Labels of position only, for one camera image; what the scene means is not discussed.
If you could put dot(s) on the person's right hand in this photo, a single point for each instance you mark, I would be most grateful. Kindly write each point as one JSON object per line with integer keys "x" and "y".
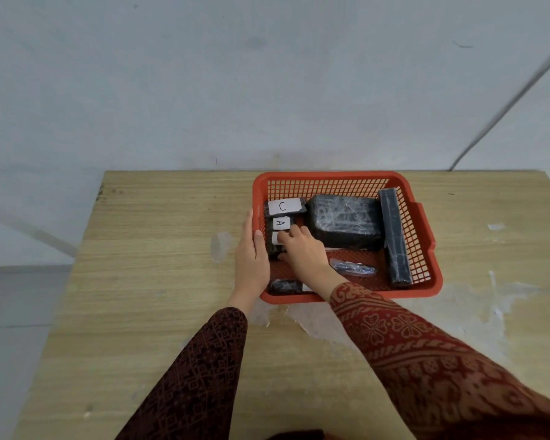
{"x": 309, "y": 261}

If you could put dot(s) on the person's left hand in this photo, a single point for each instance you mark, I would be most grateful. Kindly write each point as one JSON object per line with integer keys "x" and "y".
{"x": 250, "y": 265}

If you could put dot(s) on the person's right thumb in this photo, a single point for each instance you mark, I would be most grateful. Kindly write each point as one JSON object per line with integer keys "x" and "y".
{"x": 286, "y": 255}

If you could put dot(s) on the person's left thumb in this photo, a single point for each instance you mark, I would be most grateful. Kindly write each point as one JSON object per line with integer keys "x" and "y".
{"x": 260, "y": 243}

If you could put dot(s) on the small black box white label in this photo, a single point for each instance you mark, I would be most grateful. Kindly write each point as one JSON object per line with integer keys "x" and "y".
{"x": 280, "y": 223}
{"x": 284, "y": 207}
{"x": 273, "y": 245}
{"x": 285, "y": 286}

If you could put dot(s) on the red plastic mesh basket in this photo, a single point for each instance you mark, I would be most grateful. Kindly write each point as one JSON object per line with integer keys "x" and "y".
{"x": 421, "y": 251}

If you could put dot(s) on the person's right forearm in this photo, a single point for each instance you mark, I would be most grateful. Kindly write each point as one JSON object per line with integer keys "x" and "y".
{"x": 440, "y": 375}

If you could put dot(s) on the person's left forearm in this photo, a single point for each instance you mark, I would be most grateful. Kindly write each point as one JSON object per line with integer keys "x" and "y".
{"x": 197, "y": 380}

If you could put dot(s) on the clear bag with dark item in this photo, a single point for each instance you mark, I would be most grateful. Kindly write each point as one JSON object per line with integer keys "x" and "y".
{"x": 353, "y": 268}

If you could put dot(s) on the large black wrapped block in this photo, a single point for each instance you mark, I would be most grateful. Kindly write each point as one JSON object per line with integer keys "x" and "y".
{"x": 346, "y": 222}

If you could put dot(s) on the long black bar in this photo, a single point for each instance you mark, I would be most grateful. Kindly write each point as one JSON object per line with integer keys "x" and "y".
{"x": 395, "y": 238}

